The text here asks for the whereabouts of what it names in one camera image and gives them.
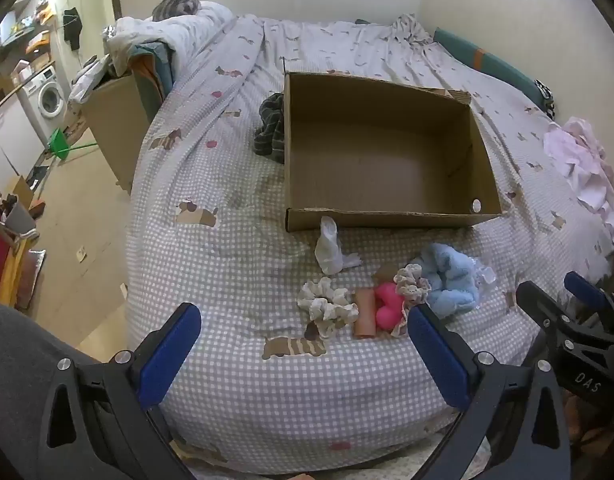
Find grey striped plush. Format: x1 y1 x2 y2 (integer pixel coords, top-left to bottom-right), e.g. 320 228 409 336
152 0 202 22

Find beige lace scrunchie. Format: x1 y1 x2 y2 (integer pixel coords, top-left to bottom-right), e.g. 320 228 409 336
391 262 432 336

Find white cabinet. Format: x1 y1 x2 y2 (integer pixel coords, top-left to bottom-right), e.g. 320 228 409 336
0 92 45 176

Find grey bin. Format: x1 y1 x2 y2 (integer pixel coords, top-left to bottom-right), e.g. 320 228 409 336
4 200 38 233

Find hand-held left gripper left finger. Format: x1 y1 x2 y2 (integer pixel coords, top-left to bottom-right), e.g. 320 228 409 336
37 302 202 480

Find dark hanging garment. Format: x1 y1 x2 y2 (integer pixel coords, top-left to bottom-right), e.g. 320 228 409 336
63 7 82 51

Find large brown cardboard box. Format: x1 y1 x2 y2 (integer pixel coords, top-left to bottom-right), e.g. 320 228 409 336
82 72 162 196

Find pink clothes pile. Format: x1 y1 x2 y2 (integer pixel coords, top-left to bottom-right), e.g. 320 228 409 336
543 116 614 246

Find teal bed bumper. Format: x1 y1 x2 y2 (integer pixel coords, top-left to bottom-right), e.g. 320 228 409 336
433 27 555 106

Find light blue fluffy cloth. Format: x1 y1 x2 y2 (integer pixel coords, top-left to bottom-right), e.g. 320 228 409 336
412 242 488 318

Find white duvet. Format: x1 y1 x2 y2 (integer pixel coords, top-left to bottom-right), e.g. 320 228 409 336
104 1 235 76

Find green dustpan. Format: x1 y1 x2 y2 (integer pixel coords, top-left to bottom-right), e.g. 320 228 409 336
47 129 100 161

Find dark striped cloth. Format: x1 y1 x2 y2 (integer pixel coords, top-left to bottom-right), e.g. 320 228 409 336
253 92 286 163

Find white plastic bag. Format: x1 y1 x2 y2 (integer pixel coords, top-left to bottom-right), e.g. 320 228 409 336
69 55 112 103

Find pink heart sponge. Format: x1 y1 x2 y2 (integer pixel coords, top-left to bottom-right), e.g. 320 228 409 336
374 282 408 332

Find cream scrunchie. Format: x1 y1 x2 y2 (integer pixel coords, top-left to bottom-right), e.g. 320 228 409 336
297 277 360 338

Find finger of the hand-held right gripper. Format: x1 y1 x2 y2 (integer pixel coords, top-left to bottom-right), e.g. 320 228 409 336
516 281 582 356
563 270 614 331

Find white washing machine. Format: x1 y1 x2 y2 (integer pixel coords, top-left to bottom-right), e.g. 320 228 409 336
19 62 70 118

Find silver foil mat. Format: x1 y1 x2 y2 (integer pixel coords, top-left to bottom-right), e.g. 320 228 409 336
17 249 48 311

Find black white patterned cloth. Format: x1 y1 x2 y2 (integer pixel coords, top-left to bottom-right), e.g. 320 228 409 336
534 80 558 121

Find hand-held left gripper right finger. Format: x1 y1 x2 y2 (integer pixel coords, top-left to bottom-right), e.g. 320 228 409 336
408 302 572 480

